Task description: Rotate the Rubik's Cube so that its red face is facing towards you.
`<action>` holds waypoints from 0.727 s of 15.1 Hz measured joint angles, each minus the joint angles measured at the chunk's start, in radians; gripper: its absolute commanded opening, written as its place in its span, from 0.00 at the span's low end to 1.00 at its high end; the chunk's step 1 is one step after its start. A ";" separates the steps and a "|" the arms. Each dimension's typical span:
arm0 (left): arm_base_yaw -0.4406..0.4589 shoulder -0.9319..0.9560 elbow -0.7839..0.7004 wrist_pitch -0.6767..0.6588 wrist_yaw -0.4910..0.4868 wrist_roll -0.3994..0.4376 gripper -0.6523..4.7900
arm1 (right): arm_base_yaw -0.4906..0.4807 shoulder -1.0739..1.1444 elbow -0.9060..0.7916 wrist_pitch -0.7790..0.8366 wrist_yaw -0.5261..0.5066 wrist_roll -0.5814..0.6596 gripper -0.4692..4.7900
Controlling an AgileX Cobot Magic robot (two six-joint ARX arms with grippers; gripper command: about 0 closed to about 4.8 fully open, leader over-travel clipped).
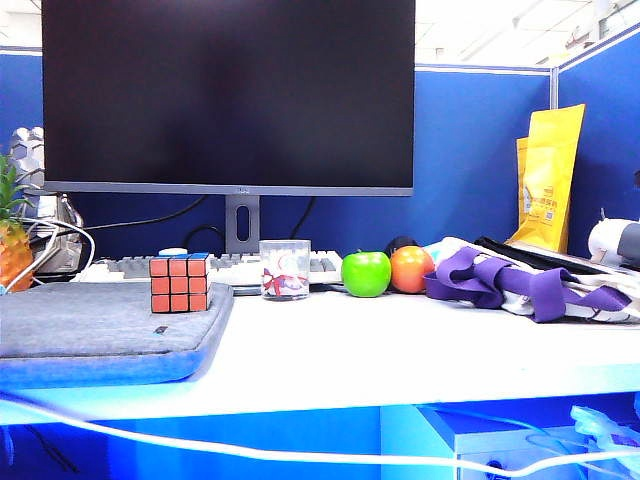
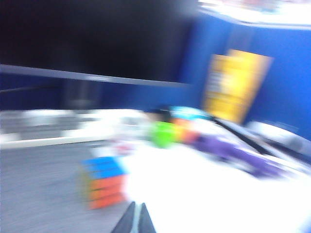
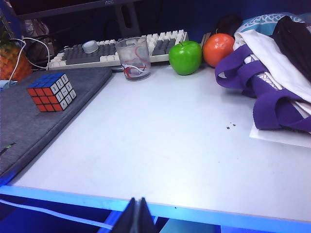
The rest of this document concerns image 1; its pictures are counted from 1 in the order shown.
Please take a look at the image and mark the Rubik's cube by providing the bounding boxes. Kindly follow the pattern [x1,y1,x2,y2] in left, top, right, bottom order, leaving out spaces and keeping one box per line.
[149,252,213,315]

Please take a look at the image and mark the green apple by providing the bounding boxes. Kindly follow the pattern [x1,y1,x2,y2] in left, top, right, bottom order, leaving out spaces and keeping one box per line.
[340,248,393,299]

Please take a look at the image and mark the black round object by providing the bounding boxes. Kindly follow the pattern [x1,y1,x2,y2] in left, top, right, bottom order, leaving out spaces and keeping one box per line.
[385,236,421,257]

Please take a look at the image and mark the grey monitor stand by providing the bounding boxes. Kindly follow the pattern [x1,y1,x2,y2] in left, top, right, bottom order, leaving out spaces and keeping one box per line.
[224,194,262,255]

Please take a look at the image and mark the white and grey keyboard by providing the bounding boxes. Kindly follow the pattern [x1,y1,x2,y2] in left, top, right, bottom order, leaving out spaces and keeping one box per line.
[78,248,345,290]

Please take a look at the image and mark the orange round fruit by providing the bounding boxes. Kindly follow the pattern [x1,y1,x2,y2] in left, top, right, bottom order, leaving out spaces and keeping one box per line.
[389,245,437,295]

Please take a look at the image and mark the black computer monitor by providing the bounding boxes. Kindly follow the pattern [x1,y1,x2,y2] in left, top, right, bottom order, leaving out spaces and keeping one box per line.
[41,0,417,198]

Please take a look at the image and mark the small yellow pouch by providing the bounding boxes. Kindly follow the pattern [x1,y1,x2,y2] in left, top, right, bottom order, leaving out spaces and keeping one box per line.
[515,136,530,227]

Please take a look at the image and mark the black flat folder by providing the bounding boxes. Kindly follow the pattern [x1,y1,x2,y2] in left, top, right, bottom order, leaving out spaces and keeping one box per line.
[473,235,640,274]

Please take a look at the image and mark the large yellow pouch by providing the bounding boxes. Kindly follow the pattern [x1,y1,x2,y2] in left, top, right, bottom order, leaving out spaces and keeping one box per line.
[505,103,587,255]

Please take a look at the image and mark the grey felt laptop sleeve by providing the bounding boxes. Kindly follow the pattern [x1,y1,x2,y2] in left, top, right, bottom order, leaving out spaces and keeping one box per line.
[0,281,236,391]

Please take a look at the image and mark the white drawer cabinet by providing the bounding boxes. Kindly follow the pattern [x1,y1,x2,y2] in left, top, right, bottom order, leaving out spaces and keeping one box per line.
[416,402,640,480]

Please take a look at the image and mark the white and grey device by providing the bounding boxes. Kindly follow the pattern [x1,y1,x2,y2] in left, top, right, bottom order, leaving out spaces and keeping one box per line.
[586,206,640,274]

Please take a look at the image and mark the silver geometric figure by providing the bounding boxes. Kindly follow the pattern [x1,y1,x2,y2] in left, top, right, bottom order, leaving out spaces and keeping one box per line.
[8,126,87,276]

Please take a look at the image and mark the toy pineapple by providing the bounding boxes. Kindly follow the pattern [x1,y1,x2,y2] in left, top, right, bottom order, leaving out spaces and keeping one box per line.
[0,153,36,294]

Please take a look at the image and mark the clear plastic bag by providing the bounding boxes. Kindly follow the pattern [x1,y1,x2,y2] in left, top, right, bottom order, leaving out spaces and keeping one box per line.
[569,404,640,472]

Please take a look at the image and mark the short black monitor cable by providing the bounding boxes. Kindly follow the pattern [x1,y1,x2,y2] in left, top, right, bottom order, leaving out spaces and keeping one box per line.
[289,195,318,242]

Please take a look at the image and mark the looped black cable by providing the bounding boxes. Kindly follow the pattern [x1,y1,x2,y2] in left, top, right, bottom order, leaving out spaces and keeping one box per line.
[186,224,227,252]

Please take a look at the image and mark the long black monitor cable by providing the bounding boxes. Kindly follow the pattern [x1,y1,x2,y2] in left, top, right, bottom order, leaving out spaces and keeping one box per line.
[81,195,209,232]

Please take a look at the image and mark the white bag with purple straps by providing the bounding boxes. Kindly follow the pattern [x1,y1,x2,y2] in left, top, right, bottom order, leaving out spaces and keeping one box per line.
[423,236,640,325]

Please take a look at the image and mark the thick white cable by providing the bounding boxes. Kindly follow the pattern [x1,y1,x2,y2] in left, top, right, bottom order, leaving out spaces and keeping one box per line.
[0,391,640,477]

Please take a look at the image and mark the thin white cable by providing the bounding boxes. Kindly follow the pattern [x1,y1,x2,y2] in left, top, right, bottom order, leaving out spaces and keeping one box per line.
[0,215,97,297]

